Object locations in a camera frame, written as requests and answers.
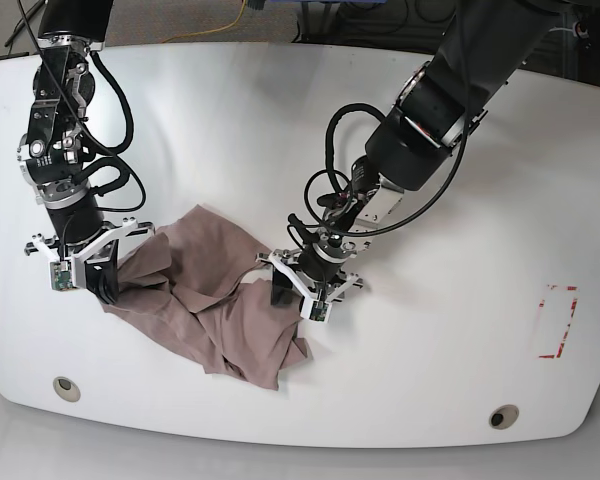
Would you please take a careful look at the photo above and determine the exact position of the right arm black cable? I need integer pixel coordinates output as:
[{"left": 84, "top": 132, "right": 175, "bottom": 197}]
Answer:
[{"left": 79, "top": 52, "right": 147, "bottom": 211}]

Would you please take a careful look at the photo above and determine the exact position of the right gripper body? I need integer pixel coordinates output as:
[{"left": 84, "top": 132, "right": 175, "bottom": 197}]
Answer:
[{"left": 24, "top": 218, "right": 155, "bottom": 289}]

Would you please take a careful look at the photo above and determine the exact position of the mauve t-shirt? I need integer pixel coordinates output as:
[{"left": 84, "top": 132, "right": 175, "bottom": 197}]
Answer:
[{"left": 103, "top": 206, "right": 309, "bottom": 390}]

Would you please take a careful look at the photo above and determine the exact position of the right table grommet hole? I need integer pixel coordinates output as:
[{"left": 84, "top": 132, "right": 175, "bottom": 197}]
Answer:
[{"left": 488, "top": 404, "right": 520, "bottom": 430}]

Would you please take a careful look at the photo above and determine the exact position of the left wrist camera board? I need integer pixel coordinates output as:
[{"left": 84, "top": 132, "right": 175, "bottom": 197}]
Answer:
[{"left": 309, "top": 300, "right": 331, "bottom": 322}]

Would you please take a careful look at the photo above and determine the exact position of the red tape rectangle marking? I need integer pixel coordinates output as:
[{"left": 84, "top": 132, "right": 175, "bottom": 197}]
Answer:
[{"left": 533, "top": 285, "right": 579, "bottom": 359}]

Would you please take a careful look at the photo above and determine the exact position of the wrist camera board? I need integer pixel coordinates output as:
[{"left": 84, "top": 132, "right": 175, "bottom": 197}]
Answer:
[
  {"left": 309, "top": 300, "right": 331, "bottom": 322},
  {"left": 49, "top": 260, "right": 76, "bottom": 292}
]

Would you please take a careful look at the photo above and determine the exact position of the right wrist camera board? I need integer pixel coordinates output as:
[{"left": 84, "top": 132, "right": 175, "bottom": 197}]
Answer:
[{"left": 49, "top": 260, "right": 76, "bottom": 292}]

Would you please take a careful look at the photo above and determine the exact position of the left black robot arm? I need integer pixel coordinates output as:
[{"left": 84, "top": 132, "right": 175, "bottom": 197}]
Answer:
[{"left": 260, "top": 1, "right": 569, "bottom": 322}]

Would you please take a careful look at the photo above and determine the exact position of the yellow cable on floor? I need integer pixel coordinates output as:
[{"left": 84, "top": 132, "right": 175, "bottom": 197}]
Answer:
[{"left": 160, "top": 0, "right": 246, "bottom": 45}]

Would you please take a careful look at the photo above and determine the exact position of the table grommet hole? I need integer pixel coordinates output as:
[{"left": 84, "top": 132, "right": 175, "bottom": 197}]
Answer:
[
  {"left": 53, "top": 377, "right": 81, "bottom": 403},
  {"left": 488, "top": 404, "right": 520, "bottom": 430}
]

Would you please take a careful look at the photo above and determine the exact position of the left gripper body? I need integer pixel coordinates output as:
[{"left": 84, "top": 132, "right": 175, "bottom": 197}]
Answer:
[{"left": 256, "top": 249, "right": 364, "bottom": 320}]

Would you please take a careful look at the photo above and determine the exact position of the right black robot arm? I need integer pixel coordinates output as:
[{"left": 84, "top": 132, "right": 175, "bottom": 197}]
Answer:
[{"left": 17, "top": 1, "right": 155, "bottom": 305}]

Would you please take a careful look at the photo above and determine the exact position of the left table grommet hole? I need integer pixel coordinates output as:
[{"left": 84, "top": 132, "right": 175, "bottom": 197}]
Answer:
[{"left": 53, "top": 377, "right": 81, "bottom": 403}]

